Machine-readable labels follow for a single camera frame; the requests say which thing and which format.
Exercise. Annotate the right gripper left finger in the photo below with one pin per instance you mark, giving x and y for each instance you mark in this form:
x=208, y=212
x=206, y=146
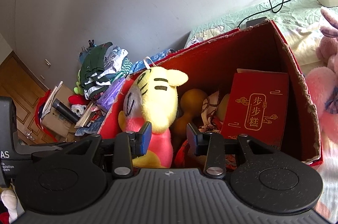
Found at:
x=128, y=145

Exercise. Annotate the red cardboard box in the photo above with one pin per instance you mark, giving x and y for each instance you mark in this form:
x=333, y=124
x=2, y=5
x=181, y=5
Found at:
x=211, y=65

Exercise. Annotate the yellow tiger plush toy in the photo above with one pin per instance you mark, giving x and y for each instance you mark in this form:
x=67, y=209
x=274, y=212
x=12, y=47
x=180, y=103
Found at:
x=153, y=98

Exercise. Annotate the brown gourd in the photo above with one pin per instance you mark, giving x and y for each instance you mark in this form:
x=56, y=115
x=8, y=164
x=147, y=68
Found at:
x=190, y=108

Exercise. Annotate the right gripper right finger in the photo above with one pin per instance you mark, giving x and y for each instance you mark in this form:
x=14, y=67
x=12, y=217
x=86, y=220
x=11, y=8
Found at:
x=210, y=145

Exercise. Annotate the cardboard box with clutter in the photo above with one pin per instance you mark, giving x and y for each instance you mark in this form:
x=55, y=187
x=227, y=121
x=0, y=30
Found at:
x=54, y=124

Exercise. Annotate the black flashlight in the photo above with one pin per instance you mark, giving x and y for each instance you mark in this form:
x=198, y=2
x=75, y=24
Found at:
x=65, y=111

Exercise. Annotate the pink bunny plush toy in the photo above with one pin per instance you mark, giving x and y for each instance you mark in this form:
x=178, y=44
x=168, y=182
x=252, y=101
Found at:
x=322, y=86

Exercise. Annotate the green yellow bed sheet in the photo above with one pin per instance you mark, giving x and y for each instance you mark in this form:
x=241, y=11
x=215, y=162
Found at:
x=299, y=22

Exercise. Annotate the mauve bear plush toy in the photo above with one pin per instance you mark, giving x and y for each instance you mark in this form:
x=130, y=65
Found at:
x=327, y=49

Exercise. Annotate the red gift envelope box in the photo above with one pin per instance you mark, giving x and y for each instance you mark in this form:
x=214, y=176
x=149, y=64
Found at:
x=257, y=106

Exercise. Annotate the pile of folded clothes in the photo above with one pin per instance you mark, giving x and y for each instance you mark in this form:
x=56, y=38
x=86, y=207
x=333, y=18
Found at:
x=101, y=66

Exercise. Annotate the black smartphone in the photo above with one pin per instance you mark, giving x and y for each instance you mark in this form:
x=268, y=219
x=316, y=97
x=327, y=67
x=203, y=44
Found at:
x=256, y=21

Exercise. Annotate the purple plastic package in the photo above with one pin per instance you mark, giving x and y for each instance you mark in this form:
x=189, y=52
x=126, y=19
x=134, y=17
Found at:
x=107, y=99

